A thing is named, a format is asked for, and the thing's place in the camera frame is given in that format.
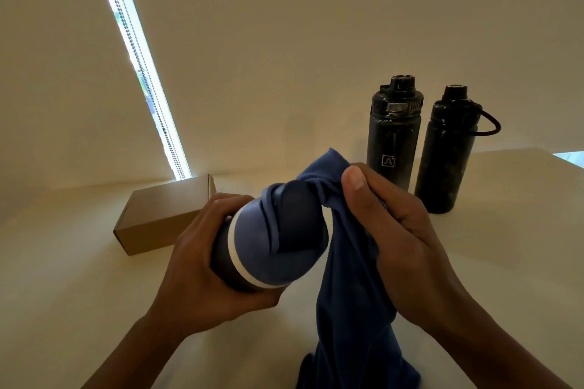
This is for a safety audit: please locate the person's right hand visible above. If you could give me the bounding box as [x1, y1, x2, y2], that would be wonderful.
[341, 163, 473, 342]

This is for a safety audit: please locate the person's left hand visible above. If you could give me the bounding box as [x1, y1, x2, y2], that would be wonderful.
[145, 193, 288, 339]

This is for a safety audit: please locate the brown paper box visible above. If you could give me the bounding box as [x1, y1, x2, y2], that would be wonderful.
[113, 174, 218, 257]

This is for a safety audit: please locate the blue cloth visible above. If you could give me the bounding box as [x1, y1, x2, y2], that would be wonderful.
[295, 148, 422, 389]

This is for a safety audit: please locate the navy bottle with blue lid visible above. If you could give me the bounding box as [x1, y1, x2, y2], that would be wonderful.
[209, 181, 330, 293]

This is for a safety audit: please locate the black bottle with loop handle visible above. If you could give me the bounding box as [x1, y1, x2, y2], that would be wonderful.
[414, 84, 502, 215]

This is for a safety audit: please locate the black grey gradient bottle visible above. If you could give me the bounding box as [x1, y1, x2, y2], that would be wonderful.
[366, 75, 425, 192]

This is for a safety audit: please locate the beaded blind chain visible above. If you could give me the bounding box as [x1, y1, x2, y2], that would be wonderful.
[91, 0, 188, 181]

